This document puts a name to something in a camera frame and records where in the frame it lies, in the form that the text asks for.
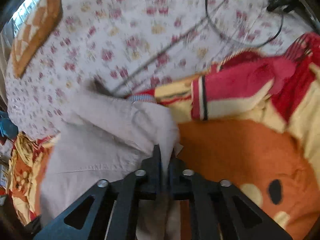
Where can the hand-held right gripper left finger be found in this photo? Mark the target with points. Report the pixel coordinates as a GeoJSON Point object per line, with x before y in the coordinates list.
{"type": "Point", "coordinates": [152, 171]}

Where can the black plug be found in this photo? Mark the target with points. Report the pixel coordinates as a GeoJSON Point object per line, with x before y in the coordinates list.
{"type": "Point", "coordinates": [278, 3]}

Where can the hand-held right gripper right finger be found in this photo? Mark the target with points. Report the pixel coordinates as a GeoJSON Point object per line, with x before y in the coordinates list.
{"type": "Point", "coordinates": [176, 173]}

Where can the floral quilt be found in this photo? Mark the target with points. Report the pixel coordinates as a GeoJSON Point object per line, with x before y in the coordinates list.
{"type": "Point", "coordinates": [125, 30]}

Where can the orange checked pillow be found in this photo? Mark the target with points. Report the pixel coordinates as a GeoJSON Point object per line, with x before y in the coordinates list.
{"type": "Point", "coordinates": [37, 30]}

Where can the beige jacket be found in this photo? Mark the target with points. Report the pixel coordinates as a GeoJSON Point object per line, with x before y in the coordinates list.
{"type": "Point", "coordinates": [100, 135]}

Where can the pink red striped cloth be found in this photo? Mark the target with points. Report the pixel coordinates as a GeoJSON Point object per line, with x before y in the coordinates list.
{"type": "Point", "coordinates": [237, 80]}

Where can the orange yellow printed blanket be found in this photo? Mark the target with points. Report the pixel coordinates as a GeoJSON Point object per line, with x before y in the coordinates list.
{"type": "Point", "coordinates": [237, 155]}

